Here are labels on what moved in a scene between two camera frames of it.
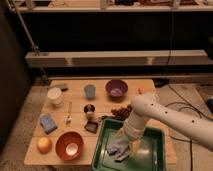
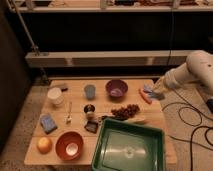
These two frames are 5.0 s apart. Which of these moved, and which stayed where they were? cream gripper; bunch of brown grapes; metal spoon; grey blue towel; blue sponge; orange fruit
Moved: cream gripper; grey blue towel
Stayed: metal spoon; bunch of brown grapes; orange fruit; blue sponge
